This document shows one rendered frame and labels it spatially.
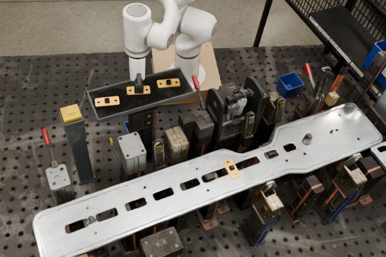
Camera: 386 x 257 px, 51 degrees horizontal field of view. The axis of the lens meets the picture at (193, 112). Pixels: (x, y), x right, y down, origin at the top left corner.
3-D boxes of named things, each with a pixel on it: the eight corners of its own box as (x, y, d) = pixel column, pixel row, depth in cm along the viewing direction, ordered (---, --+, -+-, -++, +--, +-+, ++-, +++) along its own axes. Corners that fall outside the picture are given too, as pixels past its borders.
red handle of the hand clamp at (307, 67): (314, 100, 167) (303, 63, 167) (311, 101, 169) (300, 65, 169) (323, 97, 168) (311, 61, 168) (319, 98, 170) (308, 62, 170)
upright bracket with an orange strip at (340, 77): (305, 137, 200) (344, 68, 161) (303, 136, 201) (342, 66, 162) (309, 136, 201) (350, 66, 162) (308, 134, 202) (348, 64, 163)
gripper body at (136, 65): (124, 37, 134) (126, 61, 143) (126, 59, 128) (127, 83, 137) (147, 37, 135) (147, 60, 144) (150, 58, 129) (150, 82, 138)
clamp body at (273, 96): (253, 160, 190) (272, 112, 161) (240, 140, 196) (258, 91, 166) (269, 154, 193) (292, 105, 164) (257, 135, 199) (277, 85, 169)
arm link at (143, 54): (123, 33, 132) (123, 40, 135) (124, 53, 127) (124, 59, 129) (149, 32, 134) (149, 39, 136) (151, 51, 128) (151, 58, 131)
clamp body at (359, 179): (322, 227, 173) (356, 190, 146) (307, 203, 179) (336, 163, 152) (339, 219, 176) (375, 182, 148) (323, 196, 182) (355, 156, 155)
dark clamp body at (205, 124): (189, 184, 179) (198, 136, 149) (177, 160, 186) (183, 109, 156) (210, 176, 183) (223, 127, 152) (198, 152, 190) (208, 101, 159)
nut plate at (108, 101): (95, 106, 142) (95, 105, 142) (95, 98, 145) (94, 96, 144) (119, 104, 144) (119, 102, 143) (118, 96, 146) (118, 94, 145)
